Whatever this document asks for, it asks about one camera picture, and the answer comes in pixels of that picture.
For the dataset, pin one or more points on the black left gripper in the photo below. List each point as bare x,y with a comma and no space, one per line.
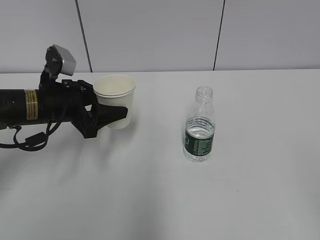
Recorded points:
75,102

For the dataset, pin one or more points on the white paper cup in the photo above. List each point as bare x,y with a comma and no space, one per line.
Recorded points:
118,91

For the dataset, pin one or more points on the clear plastic water bottle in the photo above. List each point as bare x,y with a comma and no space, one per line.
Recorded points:
200,126

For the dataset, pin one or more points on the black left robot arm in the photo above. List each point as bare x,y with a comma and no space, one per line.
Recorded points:
19,107

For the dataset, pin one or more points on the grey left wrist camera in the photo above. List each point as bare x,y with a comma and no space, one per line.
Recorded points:
59,61

